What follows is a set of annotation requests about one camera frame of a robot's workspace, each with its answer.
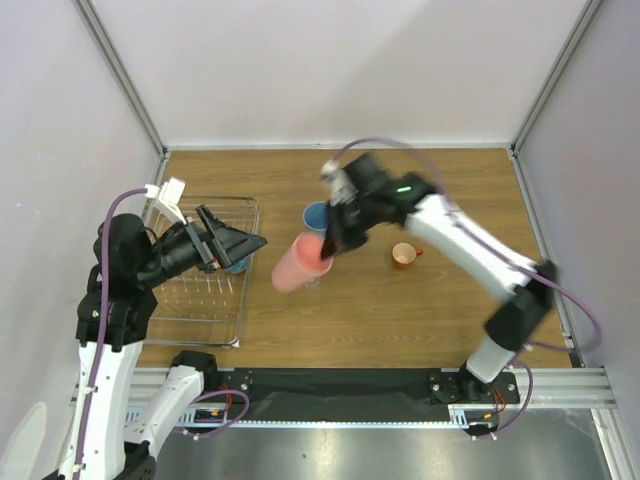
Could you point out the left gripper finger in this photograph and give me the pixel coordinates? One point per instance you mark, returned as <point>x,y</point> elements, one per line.
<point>232,251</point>
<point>212,227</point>

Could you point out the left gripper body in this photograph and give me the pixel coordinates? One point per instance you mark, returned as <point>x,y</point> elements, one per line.
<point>187,247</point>

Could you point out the teal ceramic mug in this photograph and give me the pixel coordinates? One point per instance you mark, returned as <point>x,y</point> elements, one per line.
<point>237,265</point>

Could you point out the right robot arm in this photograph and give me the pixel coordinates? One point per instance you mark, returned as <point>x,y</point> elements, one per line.
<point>363,195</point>

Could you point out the pink plastic cup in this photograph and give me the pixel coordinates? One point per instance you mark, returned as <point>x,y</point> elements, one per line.
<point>301,264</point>

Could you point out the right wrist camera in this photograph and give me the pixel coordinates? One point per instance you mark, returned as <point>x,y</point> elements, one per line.
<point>338,183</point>

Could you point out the wire dish rack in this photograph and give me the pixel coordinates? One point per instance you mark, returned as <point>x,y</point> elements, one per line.
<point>197,309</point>

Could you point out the aluminium frame rail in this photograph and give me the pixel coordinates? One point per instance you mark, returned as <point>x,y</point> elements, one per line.
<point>540,389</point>

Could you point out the small orange cup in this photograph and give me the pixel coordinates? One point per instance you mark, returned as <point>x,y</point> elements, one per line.
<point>404,254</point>

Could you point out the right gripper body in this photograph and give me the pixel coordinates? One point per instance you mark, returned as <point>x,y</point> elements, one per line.
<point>340,220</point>

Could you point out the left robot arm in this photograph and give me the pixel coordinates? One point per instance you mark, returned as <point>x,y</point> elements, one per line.
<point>112,325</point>

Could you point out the blue plastic cup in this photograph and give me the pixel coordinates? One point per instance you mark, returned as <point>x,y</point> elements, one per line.
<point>315,217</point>

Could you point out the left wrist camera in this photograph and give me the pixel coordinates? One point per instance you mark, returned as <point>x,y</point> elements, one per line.
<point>166,198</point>

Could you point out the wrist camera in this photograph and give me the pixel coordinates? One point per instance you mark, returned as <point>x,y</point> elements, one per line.
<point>338,183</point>
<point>166,198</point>

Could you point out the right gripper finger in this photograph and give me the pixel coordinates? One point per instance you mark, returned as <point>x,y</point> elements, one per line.
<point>333,244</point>
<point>349,238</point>

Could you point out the clear plastic cup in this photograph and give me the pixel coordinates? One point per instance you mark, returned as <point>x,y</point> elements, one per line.
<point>312,284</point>

